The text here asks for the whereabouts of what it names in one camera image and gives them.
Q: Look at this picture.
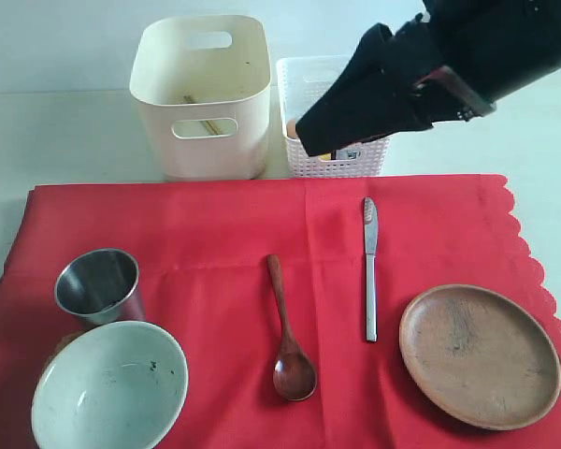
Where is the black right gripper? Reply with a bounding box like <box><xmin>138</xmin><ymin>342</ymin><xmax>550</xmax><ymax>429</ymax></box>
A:
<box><xmin>295</xmin><ymin>1</ymin><xmax>561</xmax><ymax>156</ymax></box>

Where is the blue white milk carton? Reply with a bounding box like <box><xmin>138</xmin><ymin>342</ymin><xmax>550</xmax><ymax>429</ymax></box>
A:
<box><xmin>331</xmin><ymin>148</ymin><xmax>361</xmax><ymax>161</ymax></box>

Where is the brown egg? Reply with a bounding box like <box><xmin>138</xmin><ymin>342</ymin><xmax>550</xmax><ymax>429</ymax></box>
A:
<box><xmin>286</xmin><ymin>119</ymin><xmax>299</xmax><ymax>140</ymax></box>

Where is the wooden chopstick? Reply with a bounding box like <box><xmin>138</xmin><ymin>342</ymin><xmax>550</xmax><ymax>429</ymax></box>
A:
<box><xmin>183</xmin><ymin>94</ymin><xmax>222</xmax><ymax>136</ymax></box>

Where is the steel cup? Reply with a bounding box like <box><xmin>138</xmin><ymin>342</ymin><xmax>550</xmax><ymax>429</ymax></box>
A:
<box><xmin>53</xmin><ymin>248</ymin><xmax>146</xmax><ymax>328</ymax></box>

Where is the white ceramic bowl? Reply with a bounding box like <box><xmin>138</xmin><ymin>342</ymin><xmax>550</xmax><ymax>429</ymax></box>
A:
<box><xmin>31</xmin><ymin>321</ymin><xmax>189</xmax><ymax>448</ymax></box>

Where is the bread piece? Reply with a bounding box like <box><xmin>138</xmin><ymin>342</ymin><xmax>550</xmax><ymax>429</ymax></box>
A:
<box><xmin>43</xmin><ymin>331</ymin><xmax>84</xmax><ymax>369</ymax></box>

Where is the white perforated plastic basket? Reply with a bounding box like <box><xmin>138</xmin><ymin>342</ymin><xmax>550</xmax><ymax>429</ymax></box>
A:
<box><xmin>276</xmin><ymin>55</ymin><xmax>389</xmax><ymax>178</ymax></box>

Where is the silver table knife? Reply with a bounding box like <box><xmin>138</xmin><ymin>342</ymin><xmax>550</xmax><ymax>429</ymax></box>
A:
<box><xmin>364</xmin><ymin>197</ymin><xmax>379</xmax><ymax>342</ymax></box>

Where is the cream plastic bin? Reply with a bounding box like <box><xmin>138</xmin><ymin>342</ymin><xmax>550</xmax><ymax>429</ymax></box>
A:
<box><xmin>129</xmin><ymin>15</ymin><xmax>272</xmax><ymax>181</ymax></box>

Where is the red tablecloth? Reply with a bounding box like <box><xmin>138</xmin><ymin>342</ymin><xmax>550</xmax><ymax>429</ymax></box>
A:
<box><xmin>0</xmin><ymin>174</ymin><xmax>561</xmax><ymax>448</ymax></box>

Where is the brown wooden plate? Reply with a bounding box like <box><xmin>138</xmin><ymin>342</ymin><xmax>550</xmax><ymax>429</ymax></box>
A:
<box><xmin>398</xmin><ymin>284</ymin><xmax>561</xmax><ymax>431</ymax></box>

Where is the dark wooden spoon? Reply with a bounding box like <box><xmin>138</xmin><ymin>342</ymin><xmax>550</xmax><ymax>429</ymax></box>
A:
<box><xmin>266</xmin><ymin>254</ymin><xmax>318</xmax><ymax>401</ymax></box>

